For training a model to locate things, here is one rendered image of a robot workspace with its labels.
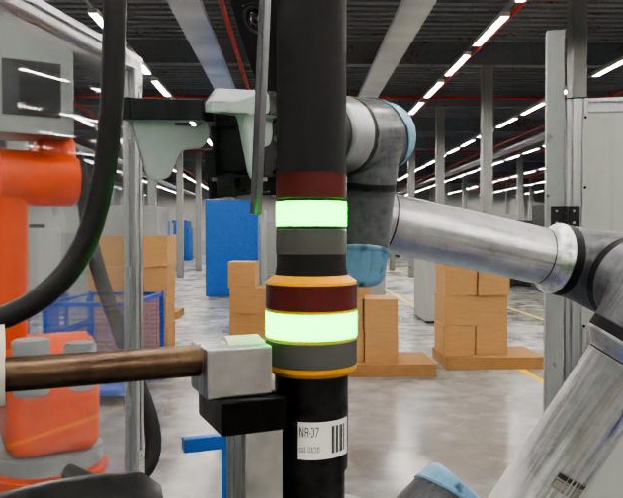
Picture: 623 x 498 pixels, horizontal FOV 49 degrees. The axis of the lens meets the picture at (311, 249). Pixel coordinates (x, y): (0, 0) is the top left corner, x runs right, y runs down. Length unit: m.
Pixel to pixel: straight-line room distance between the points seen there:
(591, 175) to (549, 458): 1.38
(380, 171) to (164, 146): 0.24
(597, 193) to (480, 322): 6.44
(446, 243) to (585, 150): 1.33
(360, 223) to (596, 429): 0.37
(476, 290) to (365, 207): 7.76
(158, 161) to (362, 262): 0.26
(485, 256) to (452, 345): 7.58
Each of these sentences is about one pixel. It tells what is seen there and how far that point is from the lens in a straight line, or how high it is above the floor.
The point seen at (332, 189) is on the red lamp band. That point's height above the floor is 1.62.
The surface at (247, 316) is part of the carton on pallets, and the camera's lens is 9.53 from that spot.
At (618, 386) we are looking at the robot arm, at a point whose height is 1.43.
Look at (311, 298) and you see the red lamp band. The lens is 0.30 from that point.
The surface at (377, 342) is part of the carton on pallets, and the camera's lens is 7.86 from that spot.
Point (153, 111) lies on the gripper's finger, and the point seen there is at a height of 1.69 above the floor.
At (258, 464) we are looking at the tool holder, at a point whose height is 1.50.
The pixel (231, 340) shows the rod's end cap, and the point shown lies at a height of 1.55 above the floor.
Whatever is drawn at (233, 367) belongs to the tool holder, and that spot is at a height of 1.54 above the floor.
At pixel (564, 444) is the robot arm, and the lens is 0.87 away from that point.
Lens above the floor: 1.60
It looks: 1 degrees down
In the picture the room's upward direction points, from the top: straight up
